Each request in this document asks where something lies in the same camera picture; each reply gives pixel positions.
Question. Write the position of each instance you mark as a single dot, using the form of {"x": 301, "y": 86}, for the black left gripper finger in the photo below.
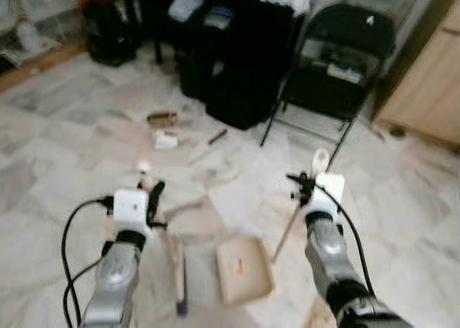
{"x": 155, "y": 198}

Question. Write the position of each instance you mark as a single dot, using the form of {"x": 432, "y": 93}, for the small dark floor object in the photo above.
{"x": 397, "y": 133}

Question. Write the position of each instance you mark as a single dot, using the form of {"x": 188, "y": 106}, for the small white carton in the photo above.
{"x": 165, "y": 139}

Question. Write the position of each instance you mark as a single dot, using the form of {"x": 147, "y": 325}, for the open brown cardboard box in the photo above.
{"x": 162, "y": 119}

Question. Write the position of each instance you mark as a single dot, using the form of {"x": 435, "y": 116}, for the black stick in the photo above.
{"x": 218, "y": 137}

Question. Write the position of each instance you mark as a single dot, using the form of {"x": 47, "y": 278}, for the large black bag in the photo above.
{"x": 248, "y": 83}

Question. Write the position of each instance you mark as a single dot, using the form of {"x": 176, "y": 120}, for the white blue flat box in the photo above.
{"x": 345, "y": 73}

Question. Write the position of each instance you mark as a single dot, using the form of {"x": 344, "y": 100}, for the light wood drawer cabinet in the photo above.
{"x": 424, "y": 83}

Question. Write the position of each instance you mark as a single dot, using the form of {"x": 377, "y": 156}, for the black folding chair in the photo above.
{"x": 345, "y": 26}

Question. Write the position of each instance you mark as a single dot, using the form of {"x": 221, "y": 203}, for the black canister vacuum cleaner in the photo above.
{"x": 111, "y": 29}

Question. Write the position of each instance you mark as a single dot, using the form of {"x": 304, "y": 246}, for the long brown cardboard box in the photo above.
{"x": 36, "y": 69}

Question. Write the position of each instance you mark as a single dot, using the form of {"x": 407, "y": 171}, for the grey blue BitRobot bag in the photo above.
{"x": 221, "y": 17}

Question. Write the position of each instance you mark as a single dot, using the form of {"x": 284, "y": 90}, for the folded white garment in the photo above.
{"x": 185, "y": 6}

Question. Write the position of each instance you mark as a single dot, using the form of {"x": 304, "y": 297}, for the clear plastic jug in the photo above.
{"x": 29, "y": 37}

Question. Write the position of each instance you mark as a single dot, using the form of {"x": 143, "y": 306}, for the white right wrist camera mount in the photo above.
{"x": 329, "y": 191}

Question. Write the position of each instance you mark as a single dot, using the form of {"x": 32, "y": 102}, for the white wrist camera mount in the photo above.
{"x": 329, "y": 191}
{"x": 131, "y": 209}

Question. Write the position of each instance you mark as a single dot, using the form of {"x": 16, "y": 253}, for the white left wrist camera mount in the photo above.
{"x": 131, "y": 209}

